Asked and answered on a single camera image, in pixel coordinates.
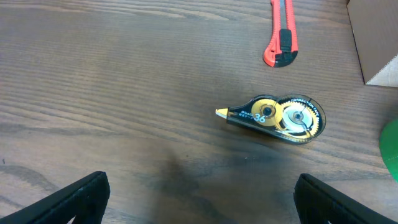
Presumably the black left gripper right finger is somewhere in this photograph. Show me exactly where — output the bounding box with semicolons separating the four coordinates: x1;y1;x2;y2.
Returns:
294;173;397;224

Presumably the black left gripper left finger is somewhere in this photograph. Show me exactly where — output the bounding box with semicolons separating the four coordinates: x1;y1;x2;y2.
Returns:
1;171;110;224

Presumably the black gold correction tape dispenser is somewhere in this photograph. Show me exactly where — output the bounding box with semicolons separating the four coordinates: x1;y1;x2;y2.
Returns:
215;94;326;144

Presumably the green tape roll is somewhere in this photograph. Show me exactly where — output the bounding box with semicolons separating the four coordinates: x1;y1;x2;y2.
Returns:
379;119;398;181

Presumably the red utility knife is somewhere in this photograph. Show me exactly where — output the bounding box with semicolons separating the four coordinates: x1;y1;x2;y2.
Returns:
263;0;298;68

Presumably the open cardboard box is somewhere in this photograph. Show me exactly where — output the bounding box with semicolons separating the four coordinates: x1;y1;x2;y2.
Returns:
347;0;397;87

